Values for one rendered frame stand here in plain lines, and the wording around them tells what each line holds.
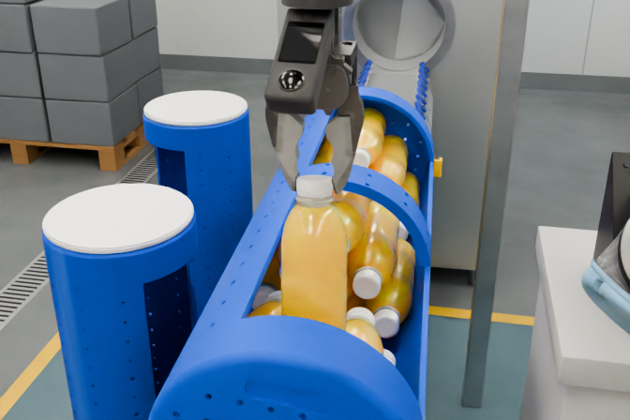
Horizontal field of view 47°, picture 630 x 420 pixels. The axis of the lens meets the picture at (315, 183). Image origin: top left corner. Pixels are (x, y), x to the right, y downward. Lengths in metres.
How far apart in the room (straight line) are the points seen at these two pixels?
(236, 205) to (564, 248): 1.12
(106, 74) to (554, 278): 3.43
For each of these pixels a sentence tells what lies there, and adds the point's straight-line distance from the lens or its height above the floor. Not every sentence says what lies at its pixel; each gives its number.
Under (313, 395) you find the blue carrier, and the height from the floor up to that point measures 1.19.
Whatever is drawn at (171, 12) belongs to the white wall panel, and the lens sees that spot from 6.16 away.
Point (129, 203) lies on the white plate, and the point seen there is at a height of 1.04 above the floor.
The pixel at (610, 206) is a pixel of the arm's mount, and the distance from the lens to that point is 0.98.
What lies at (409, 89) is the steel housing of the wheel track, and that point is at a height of 0.93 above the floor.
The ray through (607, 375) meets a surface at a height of 1.13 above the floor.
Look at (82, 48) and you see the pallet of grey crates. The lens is 4.17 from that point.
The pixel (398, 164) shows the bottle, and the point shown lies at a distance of 1.36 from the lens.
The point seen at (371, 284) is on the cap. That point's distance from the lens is 1.03.
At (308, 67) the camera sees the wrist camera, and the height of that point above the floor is 1.48.
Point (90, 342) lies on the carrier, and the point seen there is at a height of 0.84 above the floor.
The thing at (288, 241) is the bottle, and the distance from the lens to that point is 0.77.
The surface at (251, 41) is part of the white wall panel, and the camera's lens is 5.99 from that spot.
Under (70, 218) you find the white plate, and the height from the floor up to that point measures 1.04.
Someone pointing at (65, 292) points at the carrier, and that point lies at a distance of 1.41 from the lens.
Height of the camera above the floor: 1.66
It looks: 24 degrees down
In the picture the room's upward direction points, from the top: straight up
